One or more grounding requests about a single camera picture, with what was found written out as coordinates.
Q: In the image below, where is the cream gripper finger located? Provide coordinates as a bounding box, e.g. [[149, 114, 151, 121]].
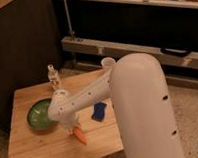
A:
[[68, 128, 74, 135]]

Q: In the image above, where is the orange pepper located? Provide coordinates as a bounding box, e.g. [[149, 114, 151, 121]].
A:
[[73, 127, 87, 144]]

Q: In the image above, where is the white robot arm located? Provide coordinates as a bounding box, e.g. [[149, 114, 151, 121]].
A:
[[48, 53, 185, 158]]

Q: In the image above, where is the green bowl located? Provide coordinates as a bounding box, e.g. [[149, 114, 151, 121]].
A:
[[26, 98, 57, 131]]

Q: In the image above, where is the blue sponge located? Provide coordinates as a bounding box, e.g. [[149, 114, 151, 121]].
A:
[[91, 102, 107, 122]]

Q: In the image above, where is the clear plastic bottle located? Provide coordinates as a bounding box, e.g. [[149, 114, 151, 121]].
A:
[[48, 64, 61, 90]]

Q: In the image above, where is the metal pole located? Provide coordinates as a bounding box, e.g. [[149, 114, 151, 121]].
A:
[[63, 0, 75, 40]]

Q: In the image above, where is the grey metal rail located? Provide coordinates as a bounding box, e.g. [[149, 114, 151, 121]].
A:
[[61, 36, 198, 69]]

